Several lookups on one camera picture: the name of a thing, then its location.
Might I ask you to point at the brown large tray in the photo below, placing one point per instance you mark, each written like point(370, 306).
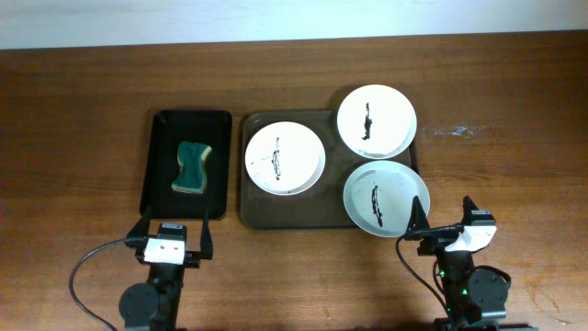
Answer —
point(319, 207)

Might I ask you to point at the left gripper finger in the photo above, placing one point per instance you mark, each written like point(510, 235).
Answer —
point(141, 227)
point(206, 243)

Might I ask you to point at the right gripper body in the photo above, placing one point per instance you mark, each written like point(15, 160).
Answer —
point(432, 245)

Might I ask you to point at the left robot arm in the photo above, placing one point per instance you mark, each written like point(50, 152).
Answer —
point(154, 304)

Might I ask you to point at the black small tray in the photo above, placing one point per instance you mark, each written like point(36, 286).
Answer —
point(170, 128)

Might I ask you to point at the green yellow sponge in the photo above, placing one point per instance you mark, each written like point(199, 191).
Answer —
point(191, 159)

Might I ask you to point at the white plate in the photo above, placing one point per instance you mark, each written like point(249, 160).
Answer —
point(378, 197)
point(285, 158)
point(376, 121)

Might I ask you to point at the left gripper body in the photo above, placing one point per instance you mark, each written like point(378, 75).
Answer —
point(192, 257)

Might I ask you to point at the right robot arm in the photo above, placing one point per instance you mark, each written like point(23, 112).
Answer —
point(473, 297)

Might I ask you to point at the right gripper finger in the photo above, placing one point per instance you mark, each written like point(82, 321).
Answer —
point(468, 207)
point(417, 223)

